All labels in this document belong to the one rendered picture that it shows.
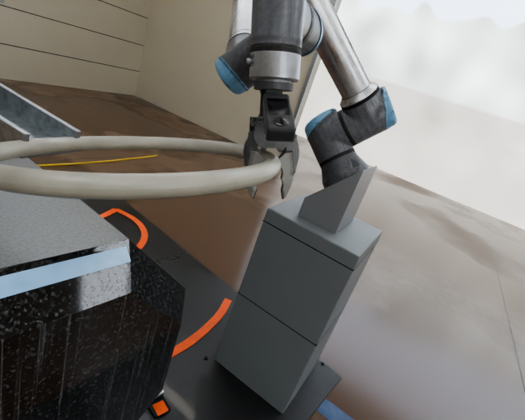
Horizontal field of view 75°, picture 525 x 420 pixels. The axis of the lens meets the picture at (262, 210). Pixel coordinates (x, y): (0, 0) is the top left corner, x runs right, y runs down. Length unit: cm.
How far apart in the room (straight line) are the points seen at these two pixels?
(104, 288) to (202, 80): 610
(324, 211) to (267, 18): 86
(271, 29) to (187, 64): 644
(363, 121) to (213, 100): 538
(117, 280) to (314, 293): 78
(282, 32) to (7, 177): 44
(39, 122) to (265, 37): 53
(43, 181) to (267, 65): 38
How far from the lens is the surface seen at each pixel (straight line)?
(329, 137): 136
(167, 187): 41
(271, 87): 62
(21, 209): 97
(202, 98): 675
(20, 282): 78
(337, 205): 132
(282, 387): 166
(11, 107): 98
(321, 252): 129
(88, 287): 82
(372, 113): 133
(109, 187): 41
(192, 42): 702
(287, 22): 63
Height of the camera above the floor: 133
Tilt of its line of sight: 22 degrees down
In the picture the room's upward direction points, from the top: 19 degrees clockwise
